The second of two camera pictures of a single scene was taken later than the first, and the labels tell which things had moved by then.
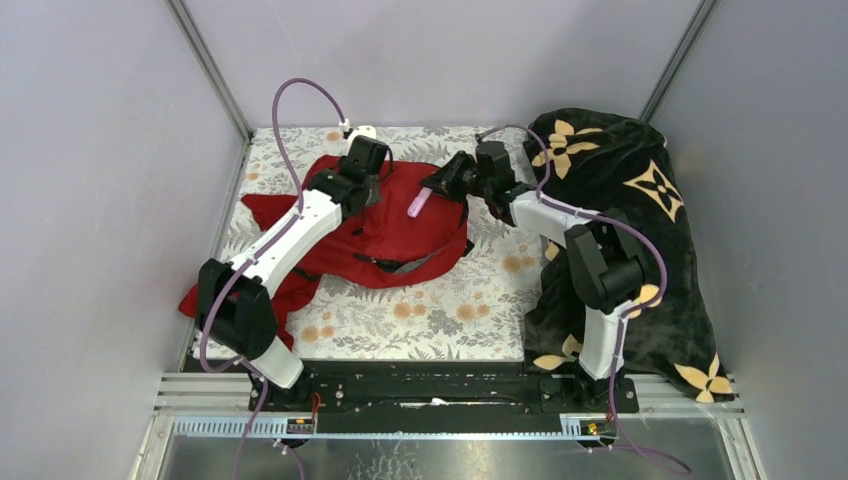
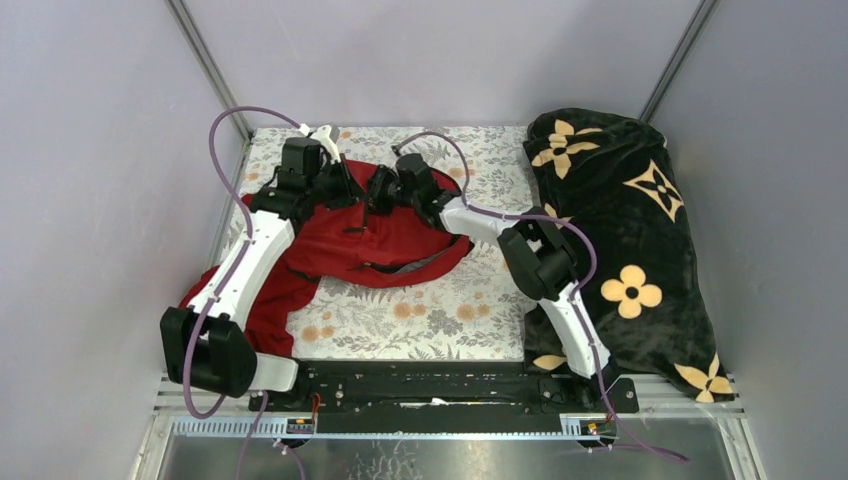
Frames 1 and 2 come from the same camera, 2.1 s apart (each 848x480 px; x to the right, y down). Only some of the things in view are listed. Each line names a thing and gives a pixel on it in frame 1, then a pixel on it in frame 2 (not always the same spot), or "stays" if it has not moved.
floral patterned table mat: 473,311 stays
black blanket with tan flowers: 598,164 stays
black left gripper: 370,192 -> 342,183
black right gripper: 446,177 -> 376,183
